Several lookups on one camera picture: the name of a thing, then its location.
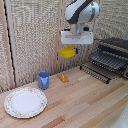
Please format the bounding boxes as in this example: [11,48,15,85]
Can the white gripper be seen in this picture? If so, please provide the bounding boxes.
[60,30,95,55]

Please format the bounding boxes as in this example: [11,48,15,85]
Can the yellow bowl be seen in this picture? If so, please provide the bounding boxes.
[58,45,78,60]

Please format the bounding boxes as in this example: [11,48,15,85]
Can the black dish rack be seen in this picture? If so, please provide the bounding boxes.
[79,37,128,85]

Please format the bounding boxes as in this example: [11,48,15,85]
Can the white floral rim plate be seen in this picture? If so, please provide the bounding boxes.
[3,86,48,120]

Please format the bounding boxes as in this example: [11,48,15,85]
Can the orange block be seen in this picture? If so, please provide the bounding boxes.
[57,73,70,83]

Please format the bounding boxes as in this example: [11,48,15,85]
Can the blue cup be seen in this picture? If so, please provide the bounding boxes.
[37,70,51,90]

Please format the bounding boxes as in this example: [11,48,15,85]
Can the woven folding screen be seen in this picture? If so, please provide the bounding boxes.
[0,0,128,94]

